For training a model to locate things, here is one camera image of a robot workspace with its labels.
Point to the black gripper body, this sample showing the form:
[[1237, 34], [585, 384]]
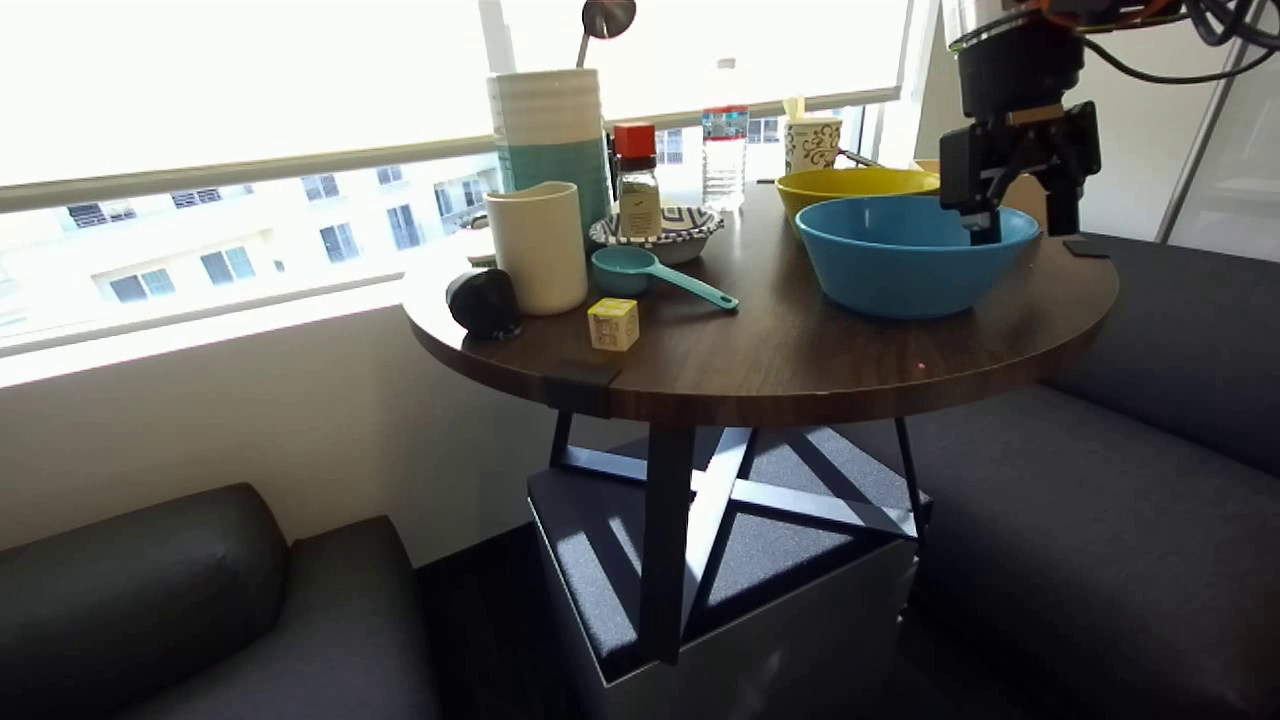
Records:
[[1024, 155]]

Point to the blue bowl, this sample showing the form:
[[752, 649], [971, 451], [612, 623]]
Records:
[[907, 275]]

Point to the yellow bowl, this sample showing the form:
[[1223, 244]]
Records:
[[842, 184]]

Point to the floral patterned cup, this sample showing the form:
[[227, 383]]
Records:
[[813, 147]]

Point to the round dark wood table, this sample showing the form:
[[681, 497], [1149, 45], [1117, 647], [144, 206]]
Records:
[[803, 360]]

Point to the clear water bottle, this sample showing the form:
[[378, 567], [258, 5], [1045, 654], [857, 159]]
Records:
[[726, 159]]

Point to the patterned shallow dish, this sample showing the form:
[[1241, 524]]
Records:
[[681, 233]]

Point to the dark grey sofa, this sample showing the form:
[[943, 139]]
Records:
[[1134, 535]]

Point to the small beige jar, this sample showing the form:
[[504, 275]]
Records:
[[643, 206]]

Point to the teal measuring scoop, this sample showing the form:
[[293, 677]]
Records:
[[625, 269]]

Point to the small yellow cube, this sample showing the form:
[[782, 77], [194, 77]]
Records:
[[612, 324]]

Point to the metal spoon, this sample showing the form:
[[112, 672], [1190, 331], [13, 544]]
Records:
[[604, 17]]

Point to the tall cream teal utensil holder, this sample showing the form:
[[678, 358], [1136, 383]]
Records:
[[550, 127]]

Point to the cream cylindrical cup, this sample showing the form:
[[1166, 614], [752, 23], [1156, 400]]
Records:
[[538, 255]]

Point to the black ladle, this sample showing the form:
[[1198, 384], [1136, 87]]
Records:
[[480, 304]]

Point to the white building outside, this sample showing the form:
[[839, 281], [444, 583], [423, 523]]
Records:
[[227, 261]]

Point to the black leather armchair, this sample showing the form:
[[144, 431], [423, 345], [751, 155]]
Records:
[[173, 614]]

